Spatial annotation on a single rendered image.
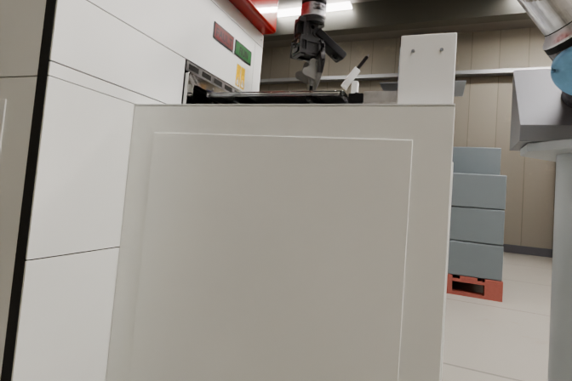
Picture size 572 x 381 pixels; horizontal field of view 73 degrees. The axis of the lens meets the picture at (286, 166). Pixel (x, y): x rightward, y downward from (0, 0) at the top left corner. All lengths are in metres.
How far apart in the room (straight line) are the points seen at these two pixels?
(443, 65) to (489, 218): 2.52
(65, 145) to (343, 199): 0.49
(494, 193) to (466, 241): 0.40
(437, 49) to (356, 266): 0.40
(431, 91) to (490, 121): 6.21
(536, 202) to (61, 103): 6.58
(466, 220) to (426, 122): 2.56
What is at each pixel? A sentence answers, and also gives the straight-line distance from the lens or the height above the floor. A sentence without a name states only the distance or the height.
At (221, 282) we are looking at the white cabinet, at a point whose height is 0.48.
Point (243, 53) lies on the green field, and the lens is 1.34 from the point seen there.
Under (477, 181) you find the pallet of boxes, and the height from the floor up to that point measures 0.84.
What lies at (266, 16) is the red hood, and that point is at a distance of 1.41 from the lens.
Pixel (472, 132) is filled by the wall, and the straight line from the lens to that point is 6.89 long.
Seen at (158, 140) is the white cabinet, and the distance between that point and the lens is 0.83.
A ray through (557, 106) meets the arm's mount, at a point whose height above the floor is 0.91.
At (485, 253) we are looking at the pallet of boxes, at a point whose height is 0.32.
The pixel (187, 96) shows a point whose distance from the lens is 1.03.
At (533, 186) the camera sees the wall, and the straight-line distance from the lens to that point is 6.89.
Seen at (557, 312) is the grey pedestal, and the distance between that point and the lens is 1.12.
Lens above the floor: 0.66
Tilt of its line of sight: 3 degrees up
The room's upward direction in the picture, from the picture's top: 5 degrees clockwise
